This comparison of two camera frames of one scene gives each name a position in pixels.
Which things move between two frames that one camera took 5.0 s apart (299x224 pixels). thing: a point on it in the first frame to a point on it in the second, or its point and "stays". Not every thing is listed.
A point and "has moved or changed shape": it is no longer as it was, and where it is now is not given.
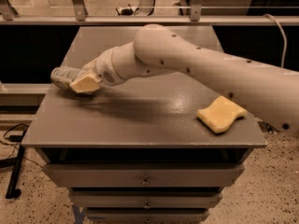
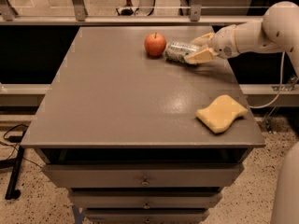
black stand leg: [12, 192] stays
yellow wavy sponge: [220, 115] stays
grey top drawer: [143, 175] stays
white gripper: [102, 66] to [223, 43]
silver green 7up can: [63, 77] has moved or changed shape
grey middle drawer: [147, 198] stays
